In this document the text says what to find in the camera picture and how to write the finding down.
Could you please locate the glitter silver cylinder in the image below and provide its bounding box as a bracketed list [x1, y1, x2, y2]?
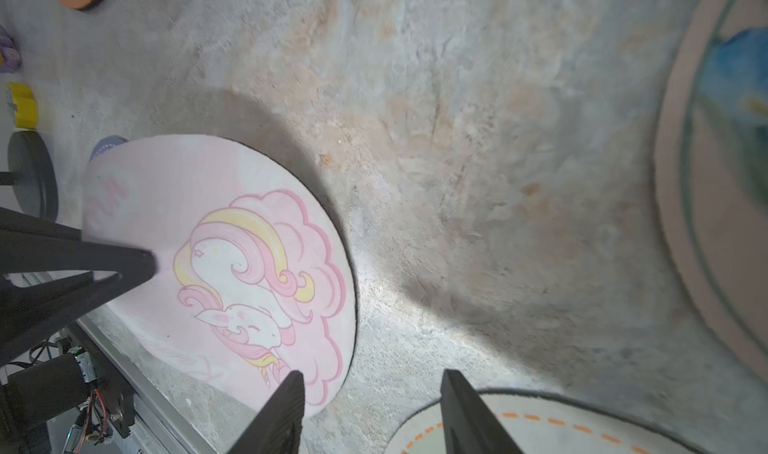
[1, 130, 59, 222]

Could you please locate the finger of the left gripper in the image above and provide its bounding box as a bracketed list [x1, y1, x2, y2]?
[1, 208, 157, 364]

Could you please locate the cream alpaca coaster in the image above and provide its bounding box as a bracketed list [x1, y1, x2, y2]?
[383, 390, 708, 454]

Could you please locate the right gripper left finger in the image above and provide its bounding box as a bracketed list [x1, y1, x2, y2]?
[228, 370, 305, 454]

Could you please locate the small purple bunny figurine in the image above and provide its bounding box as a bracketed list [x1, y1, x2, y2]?
[0, 26, 22, 73]

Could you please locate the pink unicorn coaster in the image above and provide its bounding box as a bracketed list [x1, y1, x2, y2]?
[82, 134, 357, 416]

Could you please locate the aluminium frame rail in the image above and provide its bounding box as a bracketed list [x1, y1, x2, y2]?
[71, 311, 254, 453]

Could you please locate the small yellow object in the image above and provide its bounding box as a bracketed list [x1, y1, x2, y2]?
[7, 81, 38, 130]

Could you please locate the navy bunny planet coaster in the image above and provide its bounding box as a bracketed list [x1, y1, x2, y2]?
[89, 136, 127, 161]

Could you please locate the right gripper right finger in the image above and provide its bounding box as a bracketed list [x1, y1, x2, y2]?
[440, 369, 523, 454]

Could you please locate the pink tulip flower coaster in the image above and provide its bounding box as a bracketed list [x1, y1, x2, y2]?
[654, 0, 767, 376]

